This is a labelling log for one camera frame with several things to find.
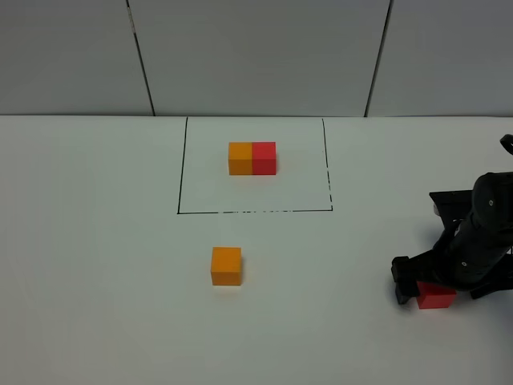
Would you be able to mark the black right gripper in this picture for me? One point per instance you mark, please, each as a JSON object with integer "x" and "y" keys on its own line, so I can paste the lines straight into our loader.
{"x": 471, "y": 254}

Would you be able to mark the red template block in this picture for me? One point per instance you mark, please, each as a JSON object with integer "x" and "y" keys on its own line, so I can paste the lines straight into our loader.
{"x": 264, "y": 158}

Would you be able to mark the orange template block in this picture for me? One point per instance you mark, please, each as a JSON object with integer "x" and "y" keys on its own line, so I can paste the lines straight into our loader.
{"x": 240, "y": 158}

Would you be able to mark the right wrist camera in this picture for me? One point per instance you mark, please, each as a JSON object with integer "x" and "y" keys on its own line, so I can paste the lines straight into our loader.
{"x": 451, "y": 205}

